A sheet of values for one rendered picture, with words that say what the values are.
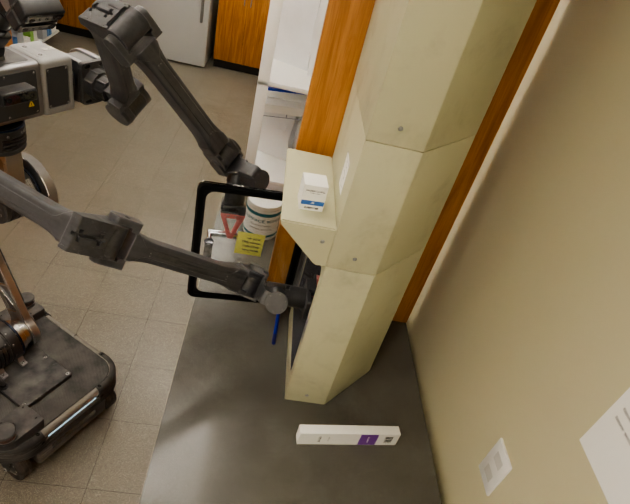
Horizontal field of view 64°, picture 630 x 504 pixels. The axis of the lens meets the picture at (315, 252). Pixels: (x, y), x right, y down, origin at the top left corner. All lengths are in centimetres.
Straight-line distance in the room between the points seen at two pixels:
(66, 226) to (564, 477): 100
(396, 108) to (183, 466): 90
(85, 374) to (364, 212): 161
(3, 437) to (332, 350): 127
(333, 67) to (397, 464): 99
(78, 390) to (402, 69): 182
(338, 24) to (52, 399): 173
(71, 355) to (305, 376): 130
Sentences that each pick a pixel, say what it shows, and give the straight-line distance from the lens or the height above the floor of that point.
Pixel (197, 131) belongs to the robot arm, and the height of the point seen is 150.
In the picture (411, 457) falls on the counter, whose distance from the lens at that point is 144.
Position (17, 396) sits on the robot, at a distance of 229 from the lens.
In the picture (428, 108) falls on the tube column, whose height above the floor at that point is 179.
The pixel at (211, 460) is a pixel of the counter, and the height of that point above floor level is 94.
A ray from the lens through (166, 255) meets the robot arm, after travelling 116.
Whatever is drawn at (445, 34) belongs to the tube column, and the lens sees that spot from 89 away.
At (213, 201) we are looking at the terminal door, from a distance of 135.
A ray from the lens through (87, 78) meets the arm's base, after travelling 160.
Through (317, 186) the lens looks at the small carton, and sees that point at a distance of 103.
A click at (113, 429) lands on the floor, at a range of 246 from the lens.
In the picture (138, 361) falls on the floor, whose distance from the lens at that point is 267.
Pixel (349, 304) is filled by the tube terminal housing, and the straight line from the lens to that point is 116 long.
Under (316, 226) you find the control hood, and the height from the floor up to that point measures 151.
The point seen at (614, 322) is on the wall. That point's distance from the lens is 96.
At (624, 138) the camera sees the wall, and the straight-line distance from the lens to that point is 104.
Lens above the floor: 208
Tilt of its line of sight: 37 degrees down
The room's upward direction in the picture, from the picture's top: 16 degrees clockwise
